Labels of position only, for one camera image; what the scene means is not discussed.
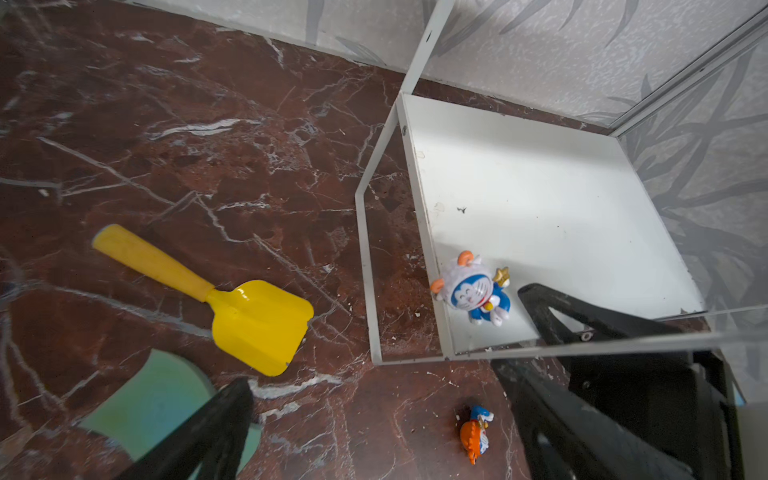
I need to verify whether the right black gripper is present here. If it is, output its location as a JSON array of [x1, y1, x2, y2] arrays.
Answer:
[[517, 283, 745, 479]]

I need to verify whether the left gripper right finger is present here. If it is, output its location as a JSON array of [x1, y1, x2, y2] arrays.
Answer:
[[490, 359, 693, 479]]

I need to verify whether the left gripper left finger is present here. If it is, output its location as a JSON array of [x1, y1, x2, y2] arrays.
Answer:
[[113, 376, 253, 479]]

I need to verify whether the white sheep Doraemon figure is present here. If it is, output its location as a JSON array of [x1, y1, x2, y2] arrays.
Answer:
[[430, 250, 511, 327]]

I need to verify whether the white two-tier shelf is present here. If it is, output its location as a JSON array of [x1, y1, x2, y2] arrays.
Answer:
[[355, 1, 767, 365]]

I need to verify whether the green sponge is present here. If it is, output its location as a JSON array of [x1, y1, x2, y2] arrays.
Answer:
[[79, 350, 262, 479]]

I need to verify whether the yellow toy shovel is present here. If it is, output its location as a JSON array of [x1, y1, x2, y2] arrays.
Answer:
[[92, 224, 314, 377]]

